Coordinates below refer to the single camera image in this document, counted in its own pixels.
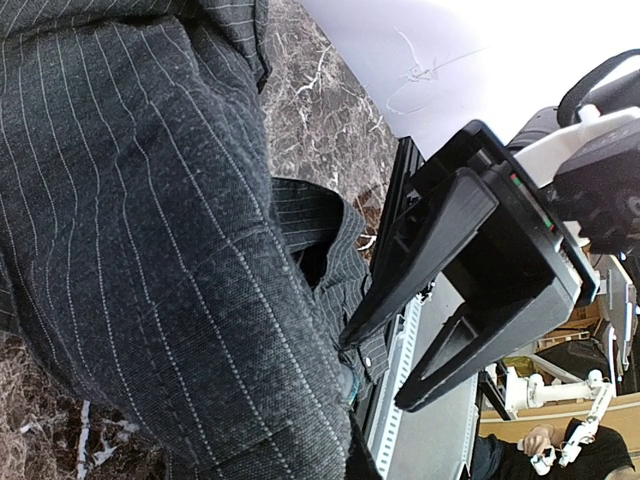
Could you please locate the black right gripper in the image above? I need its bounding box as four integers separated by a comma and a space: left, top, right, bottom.
339, 120, 598, 412

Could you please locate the black pinstriped garment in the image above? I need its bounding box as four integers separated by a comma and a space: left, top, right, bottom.
1, 1, 387, 479

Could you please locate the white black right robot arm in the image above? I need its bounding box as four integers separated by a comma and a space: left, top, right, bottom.
339, 51, 639, 412

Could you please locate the white slotted cable duct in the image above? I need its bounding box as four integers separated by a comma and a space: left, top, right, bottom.
363, 298, 479, 479

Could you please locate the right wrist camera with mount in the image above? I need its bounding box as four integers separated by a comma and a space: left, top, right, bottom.
507, 105, 639, 255

